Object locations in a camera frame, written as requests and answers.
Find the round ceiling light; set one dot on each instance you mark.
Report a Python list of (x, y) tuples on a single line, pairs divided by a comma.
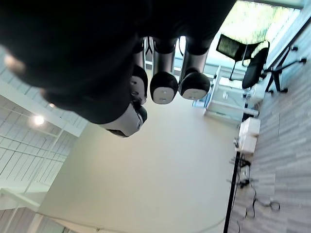
[(38, 120)]

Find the black mesh office chair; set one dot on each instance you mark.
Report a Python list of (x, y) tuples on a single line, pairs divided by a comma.
[(253, 65)]

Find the black table frame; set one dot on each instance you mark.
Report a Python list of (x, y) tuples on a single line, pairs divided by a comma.
[(233, 187)]

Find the white desk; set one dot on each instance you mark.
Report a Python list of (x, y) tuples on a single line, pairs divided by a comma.
[(224, 97)]

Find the white box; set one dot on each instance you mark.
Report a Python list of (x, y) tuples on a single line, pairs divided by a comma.
[(248, 134)]

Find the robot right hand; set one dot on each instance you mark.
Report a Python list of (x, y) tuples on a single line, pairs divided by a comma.
[(73, 48)]

